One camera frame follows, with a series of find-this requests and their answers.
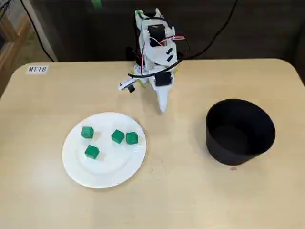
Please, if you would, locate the white pole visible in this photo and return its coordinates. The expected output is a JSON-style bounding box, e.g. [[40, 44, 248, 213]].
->
[[21, 0, 59, 63]]

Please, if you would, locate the green block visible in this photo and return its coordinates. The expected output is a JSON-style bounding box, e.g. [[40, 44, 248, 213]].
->
[[111, 129, 125, 145], [84, 145, 100, 160], [81, 126, 95, 139], [125, 131, 139, 145]]

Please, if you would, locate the light wooden rack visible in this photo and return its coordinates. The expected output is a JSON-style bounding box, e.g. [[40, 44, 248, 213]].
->
[[0, 14, 34, 96]]

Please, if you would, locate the thin black cable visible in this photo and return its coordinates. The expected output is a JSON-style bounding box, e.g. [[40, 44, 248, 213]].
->
[[20, 0, 56, 62]]

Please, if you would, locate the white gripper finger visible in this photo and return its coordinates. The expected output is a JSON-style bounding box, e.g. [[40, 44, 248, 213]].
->
[[157, 84, 173, 113], [152, 84, 165, 113]]

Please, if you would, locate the white MT18 label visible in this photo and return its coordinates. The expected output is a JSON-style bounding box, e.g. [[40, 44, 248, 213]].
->
[[25, 64, 48, 75]]

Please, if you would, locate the black pot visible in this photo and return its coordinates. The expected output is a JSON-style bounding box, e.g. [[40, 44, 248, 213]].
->
[[205, 98, 276, 166]]

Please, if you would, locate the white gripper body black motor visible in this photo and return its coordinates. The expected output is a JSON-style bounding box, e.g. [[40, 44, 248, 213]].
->
[[142, 63, 178, 90]]

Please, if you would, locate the green tape strip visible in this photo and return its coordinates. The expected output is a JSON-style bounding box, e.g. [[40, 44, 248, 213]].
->
[[130, 68, 149, 89]]

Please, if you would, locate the black camera cable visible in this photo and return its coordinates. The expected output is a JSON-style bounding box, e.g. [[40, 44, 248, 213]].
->
[[127, 0, 239, 79]]

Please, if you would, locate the red white servo wire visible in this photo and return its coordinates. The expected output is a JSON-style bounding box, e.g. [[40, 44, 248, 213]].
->
[[161, 35, 186, 46]]

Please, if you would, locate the white paper plate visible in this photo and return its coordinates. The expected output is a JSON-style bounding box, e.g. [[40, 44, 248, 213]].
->
[[61, 112, 147, 189]]

